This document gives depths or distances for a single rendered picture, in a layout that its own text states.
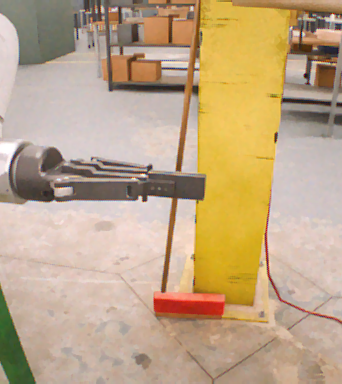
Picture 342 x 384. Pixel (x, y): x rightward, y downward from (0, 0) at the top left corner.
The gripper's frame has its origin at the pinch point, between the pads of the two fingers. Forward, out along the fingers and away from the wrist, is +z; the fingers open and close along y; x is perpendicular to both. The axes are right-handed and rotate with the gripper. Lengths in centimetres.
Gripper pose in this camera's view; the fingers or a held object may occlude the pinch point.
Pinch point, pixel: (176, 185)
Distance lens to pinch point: 46.5
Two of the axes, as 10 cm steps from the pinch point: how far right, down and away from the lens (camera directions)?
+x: 0.3, -9.4, -3.4
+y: -1.8, 3.3, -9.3
